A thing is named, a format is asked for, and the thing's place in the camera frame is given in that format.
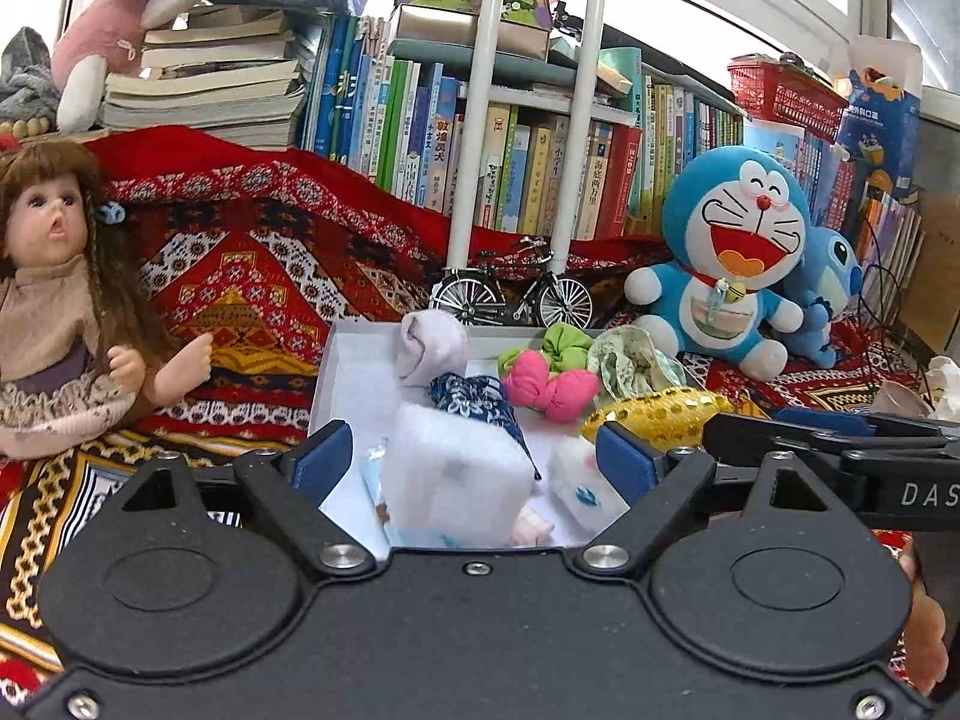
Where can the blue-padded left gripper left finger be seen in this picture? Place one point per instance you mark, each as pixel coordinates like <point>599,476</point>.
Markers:
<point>285,490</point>

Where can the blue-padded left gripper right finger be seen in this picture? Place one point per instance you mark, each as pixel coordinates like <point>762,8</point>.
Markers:
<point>664,493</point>

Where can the gold sequin fabric bow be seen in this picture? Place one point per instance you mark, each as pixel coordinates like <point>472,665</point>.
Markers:
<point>666,419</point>

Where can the green patterned fabric pouch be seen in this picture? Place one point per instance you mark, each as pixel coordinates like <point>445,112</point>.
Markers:
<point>628,365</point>

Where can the white foam block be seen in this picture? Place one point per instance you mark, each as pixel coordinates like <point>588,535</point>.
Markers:
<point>451,483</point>

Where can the lilac knitted sock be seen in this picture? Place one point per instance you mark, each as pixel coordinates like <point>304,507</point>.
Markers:
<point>430,343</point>

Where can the navy blue floral cloth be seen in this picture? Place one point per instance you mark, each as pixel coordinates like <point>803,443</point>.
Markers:
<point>482,398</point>

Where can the pink bow soft toy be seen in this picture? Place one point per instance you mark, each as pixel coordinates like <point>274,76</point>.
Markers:
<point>558,396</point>

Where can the person's right hand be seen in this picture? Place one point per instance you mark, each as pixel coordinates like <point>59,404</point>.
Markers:
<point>926,657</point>

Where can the clear plastic cup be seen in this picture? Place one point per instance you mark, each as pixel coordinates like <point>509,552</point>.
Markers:
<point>895,399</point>

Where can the white plush cat toy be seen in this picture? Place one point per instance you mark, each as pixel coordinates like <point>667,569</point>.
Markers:
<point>582,491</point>

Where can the white cardboard box tray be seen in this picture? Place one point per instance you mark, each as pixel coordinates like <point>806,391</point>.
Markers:
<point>357,384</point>

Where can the tissue packet blue white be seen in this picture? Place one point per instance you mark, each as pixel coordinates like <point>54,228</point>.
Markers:
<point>943,378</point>

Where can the green scrunchie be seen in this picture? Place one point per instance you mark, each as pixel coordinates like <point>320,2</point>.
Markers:
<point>562,348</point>

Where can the brown paper bag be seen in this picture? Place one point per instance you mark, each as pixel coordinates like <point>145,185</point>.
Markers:
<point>930,305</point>

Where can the blue Stitch plush toy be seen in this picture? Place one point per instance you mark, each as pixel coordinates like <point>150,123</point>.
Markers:
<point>827,278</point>

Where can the red patterned blanket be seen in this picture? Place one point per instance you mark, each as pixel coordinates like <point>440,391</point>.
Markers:
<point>131,572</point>

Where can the brown-haired doll beige dress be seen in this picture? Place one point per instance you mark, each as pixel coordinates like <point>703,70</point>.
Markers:
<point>82,350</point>

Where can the miniature metal bicycle model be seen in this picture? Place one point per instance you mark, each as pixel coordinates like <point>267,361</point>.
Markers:
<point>517,291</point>

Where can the Doraemon plush toy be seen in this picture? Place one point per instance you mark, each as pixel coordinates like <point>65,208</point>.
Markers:
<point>736,224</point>

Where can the white pole right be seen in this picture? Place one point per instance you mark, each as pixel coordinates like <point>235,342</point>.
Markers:
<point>579,122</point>

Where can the white pole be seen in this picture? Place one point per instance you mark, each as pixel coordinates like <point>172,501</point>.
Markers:
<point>471,148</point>
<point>579,122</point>

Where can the blue cardboard package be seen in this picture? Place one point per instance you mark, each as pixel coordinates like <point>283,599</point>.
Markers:
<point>880,126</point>

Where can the row of upright books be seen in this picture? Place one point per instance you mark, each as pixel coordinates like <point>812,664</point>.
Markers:
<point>393,111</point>

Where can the white pole left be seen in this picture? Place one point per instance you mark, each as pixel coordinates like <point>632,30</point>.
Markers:
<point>471,148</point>

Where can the red plastic basket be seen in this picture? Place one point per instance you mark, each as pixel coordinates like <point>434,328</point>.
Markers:
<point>780,92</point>

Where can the stack of horizontal books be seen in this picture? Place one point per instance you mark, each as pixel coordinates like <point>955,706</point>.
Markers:
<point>237,72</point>

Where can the pink white bunny plush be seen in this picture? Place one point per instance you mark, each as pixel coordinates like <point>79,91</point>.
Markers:
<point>107,38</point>

